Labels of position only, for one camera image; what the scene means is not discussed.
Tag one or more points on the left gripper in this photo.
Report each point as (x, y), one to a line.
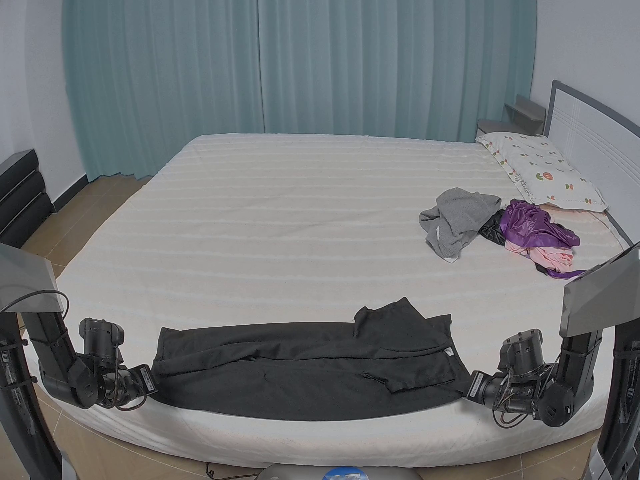
(137, 383)

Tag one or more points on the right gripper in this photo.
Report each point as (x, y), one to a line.
(487, 388)

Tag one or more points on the black garment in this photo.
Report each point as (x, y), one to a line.
(310, 368)

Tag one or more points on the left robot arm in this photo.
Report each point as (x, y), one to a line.
(55, 363)

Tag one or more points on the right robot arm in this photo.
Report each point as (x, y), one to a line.
(575, 368)

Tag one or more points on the pile of clothes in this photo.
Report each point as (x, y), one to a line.
(530, 228)

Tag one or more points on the bed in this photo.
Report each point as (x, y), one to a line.
(300, 218)

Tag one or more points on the grey garment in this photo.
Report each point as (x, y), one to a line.
(460, 218)

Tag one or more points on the black chest of drawers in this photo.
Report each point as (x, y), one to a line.
(20, 198)

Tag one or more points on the white printed pillow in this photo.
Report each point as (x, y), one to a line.
(545, 168)

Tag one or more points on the grey bedside table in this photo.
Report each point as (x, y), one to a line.
(510, 123)

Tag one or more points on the blue-green curtain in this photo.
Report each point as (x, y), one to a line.
(160, 68)
(400, 53)

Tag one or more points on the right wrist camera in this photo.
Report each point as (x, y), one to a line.
(522, 350)

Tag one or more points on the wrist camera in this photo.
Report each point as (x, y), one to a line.
(522, 350)
(102, 338)

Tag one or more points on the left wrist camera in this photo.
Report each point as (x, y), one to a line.
(102, 338)

